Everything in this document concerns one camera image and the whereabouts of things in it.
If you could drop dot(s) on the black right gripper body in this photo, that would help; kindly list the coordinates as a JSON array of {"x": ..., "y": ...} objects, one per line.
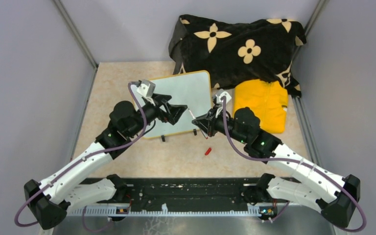
[{"x": 218, "y": 125}]

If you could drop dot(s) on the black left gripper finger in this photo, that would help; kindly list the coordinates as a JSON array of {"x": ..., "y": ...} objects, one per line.
[
  {"x": 174, "y": 112},
  {"x": 163, "y": 99}
]

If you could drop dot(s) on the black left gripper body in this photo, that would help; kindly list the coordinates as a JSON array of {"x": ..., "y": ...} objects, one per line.
[{"x": 152, "y": 110}]

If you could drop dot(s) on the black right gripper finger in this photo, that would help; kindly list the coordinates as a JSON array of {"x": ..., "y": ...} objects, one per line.
[
  {"x": 202, "y": 123},
  {"x": 214, "y": 112}
]

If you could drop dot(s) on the whiteboard with yellow rim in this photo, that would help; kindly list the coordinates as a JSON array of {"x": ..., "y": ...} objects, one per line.
[{"x": 192, "y": 89}]

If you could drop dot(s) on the red marker cap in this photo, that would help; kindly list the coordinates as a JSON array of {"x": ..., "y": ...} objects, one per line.
[{"x": 208, "y": 151}]

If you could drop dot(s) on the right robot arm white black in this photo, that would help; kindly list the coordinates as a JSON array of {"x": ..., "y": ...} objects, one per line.
[{"x": 334, "y": 196}]

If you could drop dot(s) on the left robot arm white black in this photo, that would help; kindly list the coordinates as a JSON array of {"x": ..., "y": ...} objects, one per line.
[{"x": 51, "y": 199}]

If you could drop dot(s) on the folded yellow garment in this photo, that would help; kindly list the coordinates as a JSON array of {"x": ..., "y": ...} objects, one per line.
[{"x": 268, "y": 101}]

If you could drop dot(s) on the black blanket with beige flowers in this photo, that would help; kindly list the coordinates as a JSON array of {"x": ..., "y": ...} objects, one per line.
[{"x": 233, "y": 53}]

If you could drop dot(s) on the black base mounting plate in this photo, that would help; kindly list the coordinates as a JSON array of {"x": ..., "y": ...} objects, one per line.
[{"x": 202, "y": 195}]

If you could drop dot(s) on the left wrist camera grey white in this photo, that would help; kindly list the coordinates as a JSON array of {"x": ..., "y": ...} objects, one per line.
[{"x": 146, "y": 88}]

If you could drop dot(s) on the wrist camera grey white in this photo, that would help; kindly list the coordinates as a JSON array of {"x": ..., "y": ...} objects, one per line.
[
  {"x": 220, "y": 97},
  {"x": 146, "y": 88}
]

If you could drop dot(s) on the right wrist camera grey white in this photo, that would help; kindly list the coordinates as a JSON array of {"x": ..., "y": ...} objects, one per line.
[{"x": 220, "y": 97}]

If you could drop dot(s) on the aluminium frame rail front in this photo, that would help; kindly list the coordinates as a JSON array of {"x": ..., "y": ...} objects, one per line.
[{"x": 264, "y": 211}]

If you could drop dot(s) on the aluminium side rail right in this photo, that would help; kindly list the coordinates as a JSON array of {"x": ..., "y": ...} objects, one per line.
[{"x": 306, "y": 131}]

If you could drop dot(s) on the aluminium corner post left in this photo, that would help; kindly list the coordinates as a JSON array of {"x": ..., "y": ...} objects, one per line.
[{"x": 68, "y": 21}]

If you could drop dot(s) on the aluminium corner post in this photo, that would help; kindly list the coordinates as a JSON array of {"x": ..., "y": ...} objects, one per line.
[
  {"x": 321, "y": 4},
  {"x": 68, "y": 21}
]

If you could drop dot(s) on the aluminium corner post right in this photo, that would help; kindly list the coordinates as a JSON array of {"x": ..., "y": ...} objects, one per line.
[{"x": 321, "y": 4}]

